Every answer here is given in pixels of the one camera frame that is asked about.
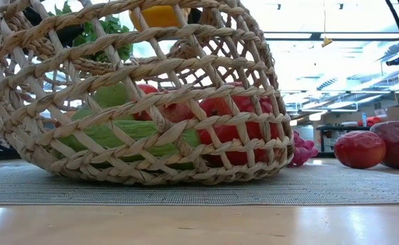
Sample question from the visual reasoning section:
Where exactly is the yellow bell pepper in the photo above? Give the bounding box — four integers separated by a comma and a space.
129, 4, 191, 33

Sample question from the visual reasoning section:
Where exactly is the woven wicker basket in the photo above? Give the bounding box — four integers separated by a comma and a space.
0, 0, 295, 186

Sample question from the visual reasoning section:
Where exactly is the red-orange round fruit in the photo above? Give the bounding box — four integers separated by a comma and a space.
133, 83, 161, 97

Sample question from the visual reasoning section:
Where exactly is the large red apple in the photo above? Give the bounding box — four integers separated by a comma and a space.
197, 81, 276, 168

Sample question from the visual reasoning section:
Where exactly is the green potted plant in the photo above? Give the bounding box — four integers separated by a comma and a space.
48, 1, 134, 64

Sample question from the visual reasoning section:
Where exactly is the light green leafy vegetable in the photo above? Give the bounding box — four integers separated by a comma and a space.
57, 83, 201, 172

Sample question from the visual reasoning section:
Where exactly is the black overhead bar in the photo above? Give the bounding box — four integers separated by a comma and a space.
264, 31, 399, 40

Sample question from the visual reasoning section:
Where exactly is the purple grape bunch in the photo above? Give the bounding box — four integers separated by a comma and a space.
287, 130, 319, 167

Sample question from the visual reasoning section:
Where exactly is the grey woven placemat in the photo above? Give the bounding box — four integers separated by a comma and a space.
0, 159, 399, 207

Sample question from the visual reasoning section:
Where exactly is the red object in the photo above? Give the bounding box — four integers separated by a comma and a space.
357, 116, 384, 127

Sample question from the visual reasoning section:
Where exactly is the small red strawberry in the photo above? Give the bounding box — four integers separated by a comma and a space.
334, 130, 387, 170

